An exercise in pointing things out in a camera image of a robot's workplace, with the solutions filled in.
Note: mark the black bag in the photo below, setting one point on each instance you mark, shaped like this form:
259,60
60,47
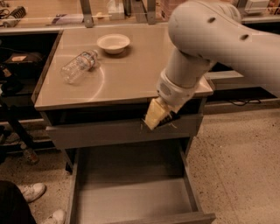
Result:
26,65

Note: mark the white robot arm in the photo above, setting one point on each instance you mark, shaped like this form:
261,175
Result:
203,35

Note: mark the grey drawer cabinet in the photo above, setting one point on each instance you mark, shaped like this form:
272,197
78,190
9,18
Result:
120,88

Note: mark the metal frame post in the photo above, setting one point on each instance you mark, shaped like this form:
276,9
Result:
241,3
87,13
151,12

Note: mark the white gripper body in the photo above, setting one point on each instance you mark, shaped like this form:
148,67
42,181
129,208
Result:
174,91

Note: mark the metal frame post left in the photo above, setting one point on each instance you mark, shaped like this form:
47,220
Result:
87,13

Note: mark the black tripod stand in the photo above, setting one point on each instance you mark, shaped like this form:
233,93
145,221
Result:
27,143

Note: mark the metal frame post right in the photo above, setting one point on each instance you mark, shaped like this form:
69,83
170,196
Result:
241,3

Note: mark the open grey middle drawer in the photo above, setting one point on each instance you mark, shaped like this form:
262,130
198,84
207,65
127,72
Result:
134,183

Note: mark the white bowl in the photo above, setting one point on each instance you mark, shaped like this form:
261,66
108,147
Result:
113,43

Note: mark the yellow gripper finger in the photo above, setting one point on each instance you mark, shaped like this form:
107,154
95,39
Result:
157,111

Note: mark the clear plastic water bottle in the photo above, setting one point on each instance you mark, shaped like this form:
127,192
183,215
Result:
74,70

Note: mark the white sneaker lower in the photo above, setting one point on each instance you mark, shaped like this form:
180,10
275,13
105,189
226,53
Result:
57,217

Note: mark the grey top drawer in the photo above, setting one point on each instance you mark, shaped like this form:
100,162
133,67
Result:
120,132

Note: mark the black rxbar chocolate bar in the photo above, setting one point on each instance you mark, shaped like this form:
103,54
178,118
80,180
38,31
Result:
168,119

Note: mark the person's dark trouser leg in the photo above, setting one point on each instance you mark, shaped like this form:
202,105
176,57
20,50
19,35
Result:
13,207

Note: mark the metal frame post middle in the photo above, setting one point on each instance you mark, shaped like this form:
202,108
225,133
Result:
151,12

